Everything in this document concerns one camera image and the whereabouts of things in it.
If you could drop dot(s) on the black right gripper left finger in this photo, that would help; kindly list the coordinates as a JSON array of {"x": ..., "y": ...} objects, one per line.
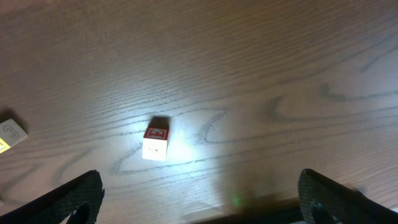
[{"x": 77, "y": 201}]

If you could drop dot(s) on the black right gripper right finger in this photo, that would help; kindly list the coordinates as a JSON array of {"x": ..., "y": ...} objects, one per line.
[{"x": 323, "y": 200}]

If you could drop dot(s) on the red letter I block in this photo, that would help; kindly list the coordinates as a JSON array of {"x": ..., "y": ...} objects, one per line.
[{"x": 156, "y": 137}]

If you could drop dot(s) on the yellow wooden block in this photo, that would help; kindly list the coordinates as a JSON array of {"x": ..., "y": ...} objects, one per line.
[{"x": 11, "y": 134}]

